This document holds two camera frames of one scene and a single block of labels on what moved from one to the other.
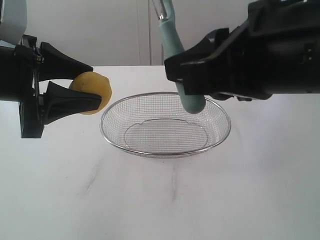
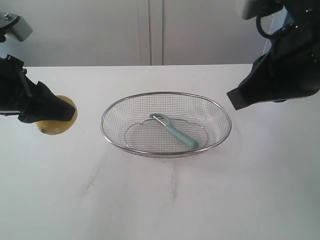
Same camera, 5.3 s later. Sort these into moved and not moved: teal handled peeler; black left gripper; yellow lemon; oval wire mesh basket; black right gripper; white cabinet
Moved: yellow lemon; black right gripper; teal handled peeler; black left gripper
Not moved: white cabinet; oval wire mesh basket
